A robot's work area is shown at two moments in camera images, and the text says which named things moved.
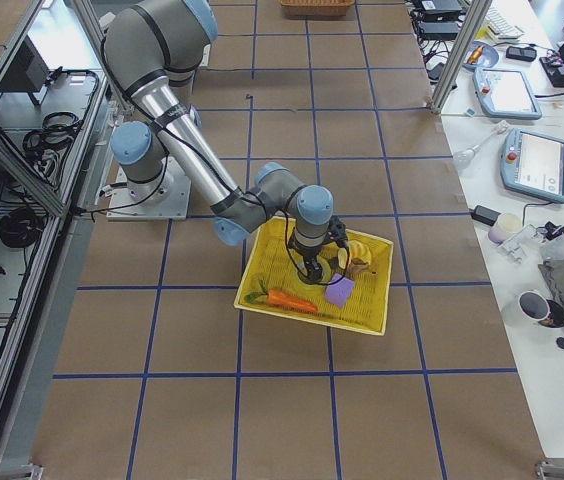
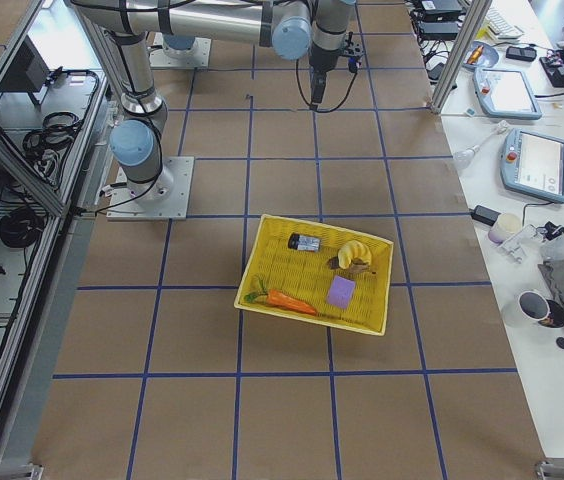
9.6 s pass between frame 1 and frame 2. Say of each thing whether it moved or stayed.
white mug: stayed
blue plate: stayed
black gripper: moved
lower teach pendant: stayed
